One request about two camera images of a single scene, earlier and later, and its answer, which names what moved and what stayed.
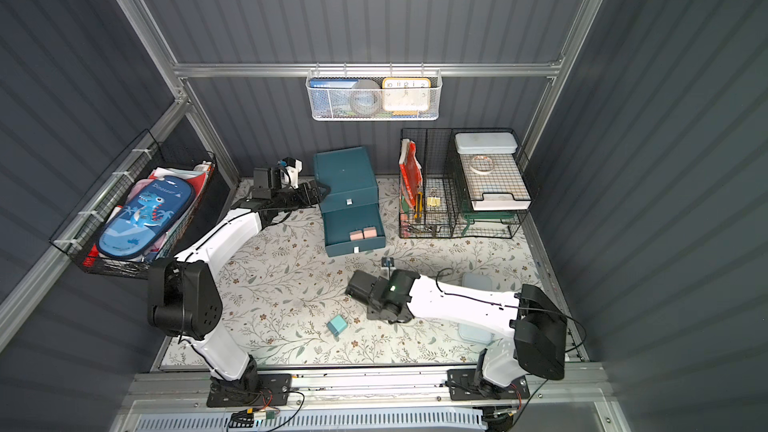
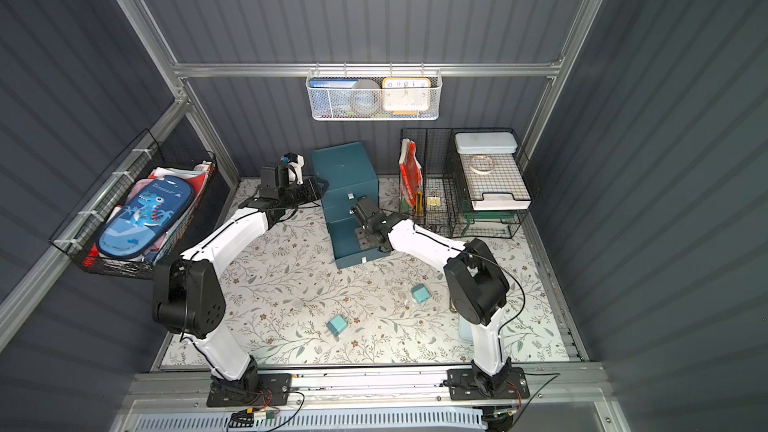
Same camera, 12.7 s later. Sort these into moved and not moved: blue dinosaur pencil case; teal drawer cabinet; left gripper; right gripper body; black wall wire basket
Moved: right gripper body; teal drawer cabinet
Not moved: left gripper; black wall wire basket; blue dinosaur pencil case
